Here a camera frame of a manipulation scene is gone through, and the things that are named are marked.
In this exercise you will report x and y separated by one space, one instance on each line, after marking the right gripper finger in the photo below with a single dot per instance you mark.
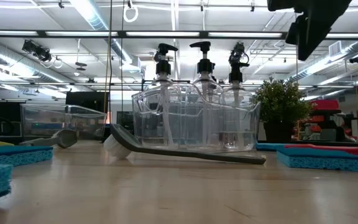
309 40

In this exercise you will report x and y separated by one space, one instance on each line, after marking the clear soap pump bottle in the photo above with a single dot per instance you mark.
163 67
205 66
235 77

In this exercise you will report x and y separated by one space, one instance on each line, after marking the dark grey spatula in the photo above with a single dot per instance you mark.
197 156

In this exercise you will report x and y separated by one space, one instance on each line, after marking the grey metal spoon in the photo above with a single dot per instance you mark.
67 138

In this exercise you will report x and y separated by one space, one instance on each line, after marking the red storage bin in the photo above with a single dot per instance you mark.
325 105

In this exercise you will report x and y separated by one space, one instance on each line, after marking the potted green plant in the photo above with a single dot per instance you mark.
281 102

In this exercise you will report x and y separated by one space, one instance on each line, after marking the clear plastic tray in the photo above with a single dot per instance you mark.
141 130

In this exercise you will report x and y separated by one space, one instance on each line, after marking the black background screen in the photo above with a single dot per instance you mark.
85 101

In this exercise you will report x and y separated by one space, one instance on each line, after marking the black ceiling-mounted device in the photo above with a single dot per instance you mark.
37 49

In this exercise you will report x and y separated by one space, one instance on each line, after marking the small clear plastic bin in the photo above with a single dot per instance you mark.
42 121

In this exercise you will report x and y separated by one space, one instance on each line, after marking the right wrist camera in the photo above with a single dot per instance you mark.
291 32

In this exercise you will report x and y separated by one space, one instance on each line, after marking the silver ventilation duct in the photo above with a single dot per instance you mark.
346 51
89 12

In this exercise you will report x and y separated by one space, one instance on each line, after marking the black overhead camera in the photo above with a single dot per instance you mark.
238 51

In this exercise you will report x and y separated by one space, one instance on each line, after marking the black table frame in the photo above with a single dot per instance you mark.
328 143

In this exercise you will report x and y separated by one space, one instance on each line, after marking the black light bar frame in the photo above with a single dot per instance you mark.
121 33

